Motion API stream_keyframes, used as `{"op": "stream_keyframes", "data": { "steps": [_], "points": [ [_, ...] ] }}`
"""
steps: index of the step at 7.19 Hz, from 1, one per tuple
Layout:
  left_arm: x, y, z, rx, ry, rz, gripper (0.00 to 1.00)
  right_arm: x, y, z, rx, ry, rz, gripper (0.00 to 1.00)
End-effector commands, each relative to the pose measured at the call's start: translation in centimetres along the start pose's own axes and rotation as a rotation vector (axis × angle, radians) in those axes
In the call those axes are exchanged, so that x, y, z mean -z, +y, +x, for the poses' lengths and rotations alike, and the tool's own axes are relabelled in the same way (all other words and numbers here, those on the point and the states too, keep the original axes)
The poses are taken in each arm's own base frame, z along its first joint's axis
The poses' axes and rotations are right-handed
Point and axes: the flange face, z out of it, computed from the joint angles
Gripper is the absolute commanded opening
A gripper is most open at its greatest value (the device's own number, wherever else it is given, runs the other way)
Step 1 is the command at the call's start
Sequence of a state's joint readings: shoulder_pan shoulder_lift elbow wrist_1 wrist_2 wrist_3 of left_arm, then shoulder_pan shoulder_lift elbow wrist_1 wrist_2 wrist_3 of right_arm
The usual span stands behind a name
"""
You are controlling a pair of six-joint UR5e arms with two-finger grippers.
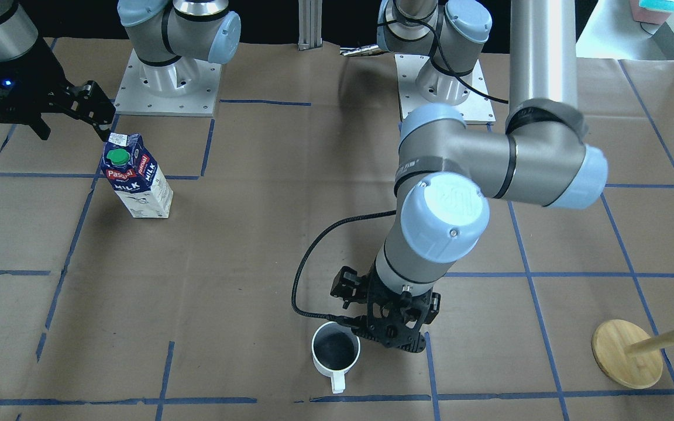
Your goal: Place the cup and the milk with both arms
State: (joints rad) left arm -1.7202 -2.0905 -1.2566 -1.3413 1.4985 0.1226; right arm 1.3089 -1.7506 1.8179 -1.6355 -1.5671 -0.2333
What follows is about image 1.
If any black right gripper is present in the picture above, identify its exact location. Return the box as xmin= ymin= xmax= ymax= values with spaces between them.
xmin=0 ymin=41 xmax=116 ymax=142

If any white ceramic mug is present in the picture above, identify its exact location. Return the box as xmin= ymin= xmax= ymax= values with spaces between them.
xmin=311 ymin=322 xmax=361 ymax=394

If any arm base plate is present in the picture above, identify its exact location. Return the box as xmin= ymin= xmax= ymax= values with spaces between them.
xmin=114 ymin=51 xmax=223 ymax=117
xmin=394 ymin=54 xmax=496 ymax=125

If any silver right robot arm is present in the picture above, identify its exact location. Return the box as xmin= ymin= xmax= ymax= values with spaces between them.
xmin=0 ymin=1 xmax=241 ymax=141

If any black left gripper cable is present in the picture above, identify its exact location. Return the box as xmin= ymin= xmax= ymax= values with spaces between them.
xmin=291 ymin=210 xmax=397 ymax=325

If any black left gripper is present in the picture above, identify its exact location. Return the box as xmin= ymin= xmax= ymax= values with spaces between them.
xmin=330 ymin=266 xmax=441 ymax=353

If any wooden mug tree stand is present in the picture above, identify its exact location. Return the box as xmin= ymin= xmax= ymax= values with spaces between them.
xmin=591 ymin=319 xmax=674 ymax=389

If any blue white Pascual milk carton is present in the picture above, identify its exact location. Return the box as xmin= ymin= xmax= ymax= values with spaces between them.
xmin=101 ymin=133 xmax=173 ymax=219

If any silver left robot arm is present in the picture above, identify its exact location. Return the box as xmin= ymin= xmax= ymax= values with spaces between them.
xmin=325 ymin=1 xmax=608 ymax=353

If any aluminium frame post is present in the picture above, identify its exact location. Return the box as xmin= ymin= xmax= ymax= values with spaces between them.
xmin=297 ymin=0 xmax=323 ymax=51

